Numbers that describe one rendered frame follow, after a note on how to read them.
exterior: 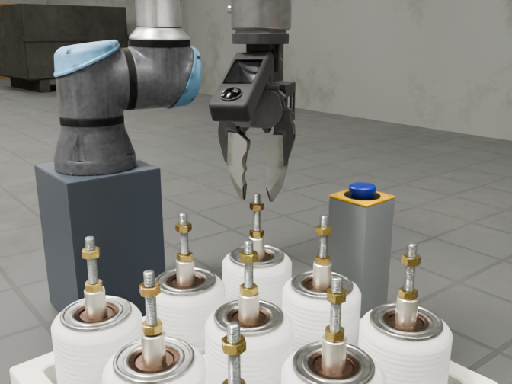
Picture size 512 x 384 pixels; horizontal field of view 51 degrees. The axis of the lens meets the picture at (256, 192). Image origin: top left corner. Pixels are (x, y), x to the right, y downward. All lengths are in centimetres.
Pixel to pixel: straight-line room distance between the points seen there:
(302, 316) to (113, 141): 53
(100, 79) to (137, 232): 29
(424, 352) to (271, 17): 40
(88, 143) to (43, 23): 466
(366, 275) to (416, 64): 272
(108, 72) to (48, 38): 465
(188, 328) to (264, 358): 12
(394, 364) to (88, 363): 31
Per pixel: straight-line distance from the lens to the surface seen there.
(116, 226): 103
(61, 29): 571
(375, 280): 84
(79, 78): 101
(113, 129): 103
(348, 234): 81
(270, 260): 73
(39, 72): 562
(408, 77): 350
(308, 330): 65
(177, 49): 105
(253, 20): 67
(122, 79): 102
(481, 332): 115
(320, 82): 399
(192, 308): 65
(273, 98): 67
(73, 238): 101
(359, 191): 80
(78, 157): 103
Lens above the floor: 55
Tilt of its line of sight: 16 degrees down
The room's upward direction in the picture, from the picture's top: straight up
